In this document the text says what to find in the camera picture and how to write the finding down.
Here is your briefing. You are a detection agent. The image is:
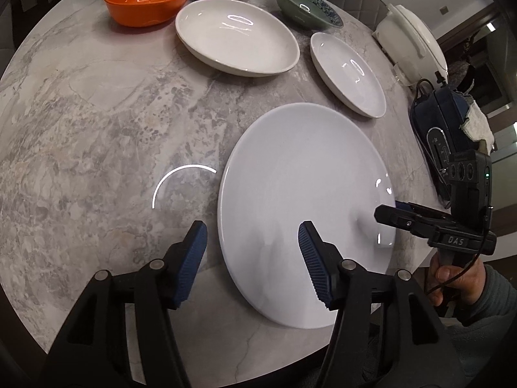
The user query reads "dark blue appliance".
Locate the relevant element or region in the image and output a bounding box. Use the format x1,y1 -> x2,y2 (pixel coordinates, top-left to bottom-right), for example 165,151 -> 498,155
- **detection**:
410,79 -> 491,211

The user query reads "small white plate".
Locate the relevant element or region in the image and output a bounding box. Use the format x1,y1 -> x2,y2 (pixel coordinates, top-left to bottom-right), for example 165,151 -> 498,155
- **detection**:
310,31 -> 387,119

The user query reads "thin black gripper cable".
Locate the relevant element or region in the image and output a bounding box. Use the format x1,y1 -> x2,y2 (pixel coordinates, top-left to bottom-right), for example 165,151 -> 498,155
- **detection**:
424,205 -> 493,296

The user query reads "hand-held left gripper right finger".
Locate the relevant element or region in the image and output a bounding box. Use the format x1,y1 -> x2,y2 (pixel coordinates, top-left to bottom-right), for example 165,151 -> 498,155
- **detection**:
298,220 -> 465,388

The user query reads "orange bowl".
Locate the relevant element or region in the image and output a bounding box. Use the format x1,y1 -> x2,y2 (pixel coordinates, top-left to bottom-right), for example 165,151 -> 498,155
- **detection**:
103,0 -> 195,28

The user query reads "person's right hand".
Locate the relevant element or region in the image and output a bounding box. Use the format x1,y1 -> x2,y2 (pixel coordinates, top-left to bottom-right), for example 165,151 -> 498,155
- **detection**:
428,253 -> 489,306

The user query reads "person's right forearm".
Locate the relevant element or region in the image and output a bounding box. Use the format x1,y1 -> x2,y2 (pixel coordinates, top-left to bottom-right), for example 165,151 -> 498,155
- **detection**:
442,264 -> 517,388

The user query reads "green patterned bowl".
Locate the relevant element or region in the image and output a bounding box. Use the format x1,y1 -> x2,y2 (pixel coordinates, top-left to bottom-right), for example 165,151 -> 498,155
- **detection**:
274,0 -> 344,30

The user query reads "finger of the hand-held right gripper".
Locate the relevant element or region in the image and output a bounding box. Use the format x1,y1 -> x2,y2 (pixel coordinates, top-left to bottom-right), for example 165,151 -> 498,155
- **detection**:
395,200 -> 452,223
374,204 -> 441,238

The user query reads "white cloth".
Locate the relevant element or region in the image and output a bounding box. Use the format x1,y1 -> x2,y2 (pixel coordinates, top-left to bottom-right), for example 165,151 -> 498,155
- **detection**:
460,95 -> 495,154

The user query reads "deep oval white plate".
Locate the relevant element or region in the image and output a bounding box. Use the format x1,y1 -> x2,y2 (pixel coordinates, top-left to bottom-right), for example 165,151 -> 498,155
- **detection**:
175,0 -> 300,77

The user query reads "large white plate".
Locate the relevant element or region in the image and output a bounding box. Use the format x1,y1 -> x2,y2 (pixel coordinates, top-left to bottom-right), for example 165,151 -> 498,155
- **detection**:
217,102 -> 397,329

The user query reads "black power cable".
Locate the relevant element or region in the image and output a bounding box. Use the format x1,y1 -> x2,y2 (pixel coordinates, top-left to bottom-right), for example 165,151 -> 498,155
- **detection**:
411,78 -> 435,108

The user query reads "white lidded cooker pot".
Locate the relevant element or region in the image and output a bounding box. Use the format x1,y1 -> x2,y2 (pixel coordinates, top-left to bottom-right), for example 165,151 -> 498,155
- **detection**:
372,3 -> 449,87

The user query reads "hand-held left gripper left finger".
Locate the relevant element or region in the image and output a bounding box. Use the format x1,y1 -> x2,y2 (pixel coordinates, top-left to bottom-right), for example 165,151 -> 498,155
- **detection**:
48,220 -> 208,388

